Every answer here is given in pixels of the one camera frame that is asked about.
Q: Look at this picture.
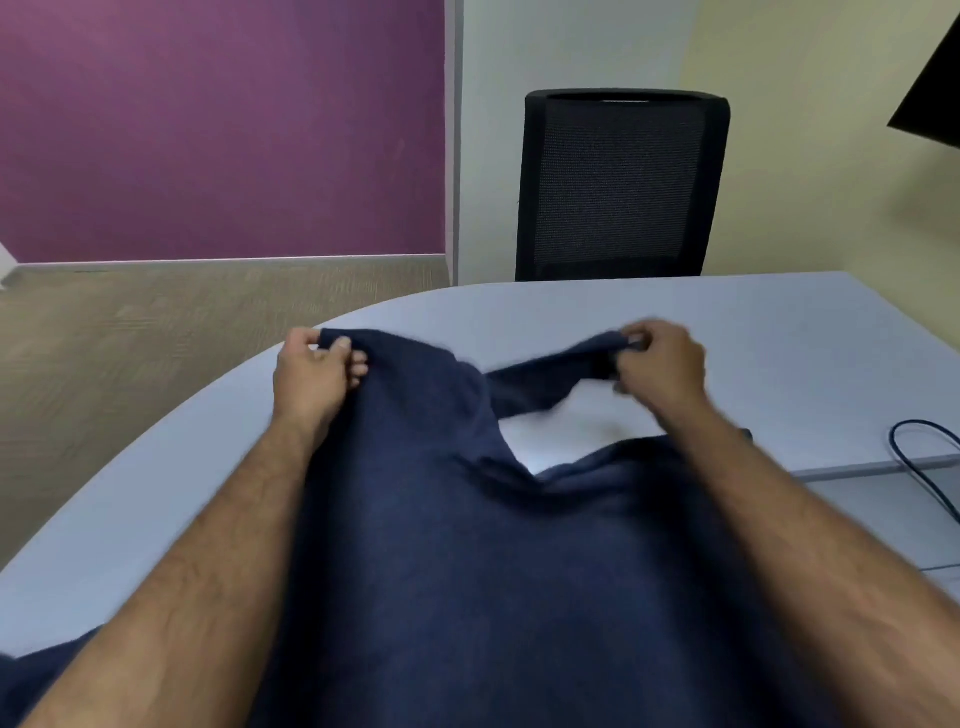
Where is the person's left forearm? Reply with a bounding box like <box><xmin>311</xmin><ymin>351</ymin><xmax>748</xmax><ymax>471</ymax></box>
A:
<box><xmin>22</xmin><ymin>416</ymin><xmax>331</xmax><ymax>728</ymax></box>

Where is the black mesh back chair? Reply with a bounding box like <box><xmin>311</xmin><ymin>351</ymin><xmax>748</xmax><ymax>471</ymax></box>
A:
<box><xmin>514</xmin><ymin>88</ymin><xmax>732</xmax><ymax>283</ymax></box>

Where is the navy blue hoodie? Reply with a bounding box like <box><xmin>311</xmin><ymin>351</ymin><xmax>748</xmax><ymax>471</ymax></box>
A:
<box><xmin>0</xmin><ymin>327</ymin><xmax>834</xmax><ymax>728</ymax></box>

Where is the grey table cable box lid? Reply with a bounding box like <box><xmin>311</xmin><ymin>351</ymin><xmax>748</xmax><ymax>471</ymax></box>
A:
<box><xmin>794</xmin><ymin>453</ymin><xmax>960</xmax><ymax>575</ymax></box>

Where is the person's right forearm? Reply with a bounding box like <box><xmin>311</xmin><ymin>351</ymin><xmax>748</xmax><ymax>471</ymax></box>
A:
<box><xmin>659</xmin><ymin>393</ymin><xmax>960</xmax><ymax>728</ymax></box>

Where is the black television screen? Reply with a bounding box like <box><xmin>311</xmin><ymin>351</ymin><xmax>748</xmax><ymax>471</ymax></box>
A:
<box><xmin>887</xmin><ymin>11</ymin><xmax>960</xmax><ymax>148</ymax></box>

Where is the person's left hand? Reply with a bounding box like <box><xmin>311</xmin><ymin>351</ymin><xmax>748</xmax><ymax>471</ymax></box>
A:
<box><xmin>271</xmin><ymin>327</ymin><xmax>370</xmax><ymax>451</ymax></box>

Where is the black coiled cable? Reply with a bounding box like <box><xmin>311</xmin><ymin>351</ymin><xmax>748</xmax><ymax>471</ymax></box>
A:
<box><xmin>890</xmin><ymin>419</ymin><xmax>960</xmax><ymax>526</ymax></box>

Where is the person's right hand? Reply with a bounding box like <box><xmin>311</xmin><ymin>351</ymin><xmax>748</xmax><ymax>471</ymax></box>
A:
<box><xmin>613</xmin><ymin>319</ymin><xmax>710</xmax><ymax>423</ymax></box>

